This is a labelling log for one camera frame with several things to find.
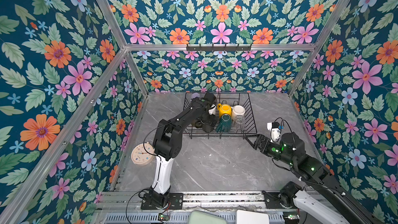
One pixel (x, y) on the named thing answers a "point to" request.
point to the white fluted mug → (212, 111)
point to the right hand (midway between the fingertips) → (249, 139)
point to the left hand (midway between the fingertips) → (211, 118)
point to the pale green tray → (196, 216)
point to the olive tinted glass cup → (198, 124)
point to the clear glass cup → (238, 123)
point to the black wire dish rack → (231, 99)
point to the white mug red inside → (237, 110)
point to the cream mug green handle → (225, 124)
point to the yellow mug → (224, 109)
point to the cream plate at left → (139, 156)
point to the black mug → (208, 128)
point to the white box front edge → (251, 217)
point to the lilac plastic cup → (195, 94)
